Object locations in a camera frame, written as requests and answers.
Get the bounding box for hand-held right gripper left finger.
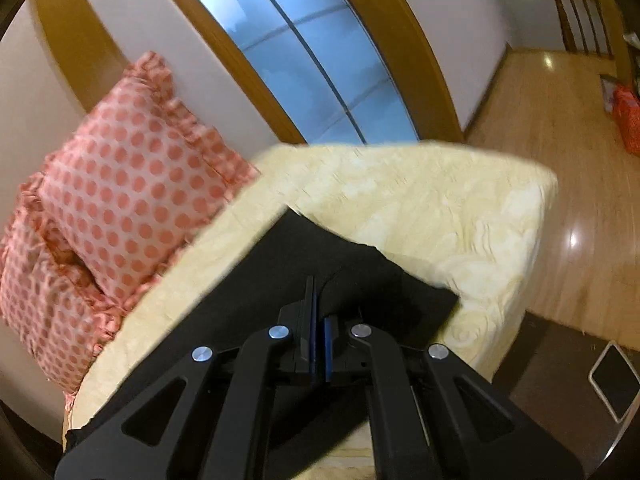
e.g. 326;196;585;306
54;276;318;480

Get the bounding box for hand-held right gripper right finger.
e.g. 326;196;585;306
324;316;587;480

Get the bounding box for black pants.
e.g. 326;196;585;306
65;208;461;453

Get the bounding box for cream quilted mattress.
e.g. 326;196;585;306
62;141;559;480

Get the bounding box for pink polka dot pillow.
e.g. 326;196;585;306
37;51;261;306
0;172;123;395

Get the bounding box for frosted glass sliding door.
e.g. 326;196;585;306
177;0;420;145

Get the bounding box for white framed black stool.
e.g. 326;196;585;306
588;340;640;423

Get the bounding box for orange plastic bag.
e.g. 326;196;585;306
613;85;640;155

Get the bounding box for wooden chair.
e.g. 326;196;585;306
546;0;615;57

